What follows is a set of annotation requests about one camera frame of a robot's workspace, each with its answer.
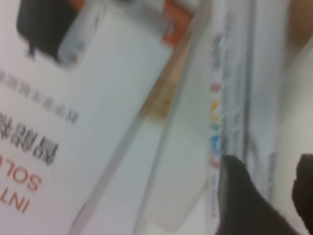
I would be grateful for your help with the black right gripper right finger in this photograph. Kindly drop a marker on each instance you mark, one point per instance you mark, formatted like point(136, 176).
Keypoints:
point(305, 191)

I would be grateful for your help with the white Leador logistics brochure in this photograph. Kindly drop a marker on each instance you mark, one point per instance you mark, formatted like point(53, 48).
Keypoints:
point(97, 98)

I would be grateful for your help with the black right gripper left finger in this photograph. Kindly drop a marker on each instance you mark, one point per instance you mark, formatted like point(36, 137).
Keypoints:
point(244, 208)

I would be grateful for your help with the white marker with black cap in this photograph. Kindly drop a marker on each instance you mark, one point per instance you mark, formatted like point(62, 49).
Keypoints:
point(264, 73)

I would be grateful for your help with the AgileX brochure with wood picture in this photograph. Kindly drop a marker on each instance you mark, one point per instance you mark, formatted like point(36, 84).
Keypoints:
point(176, 159)

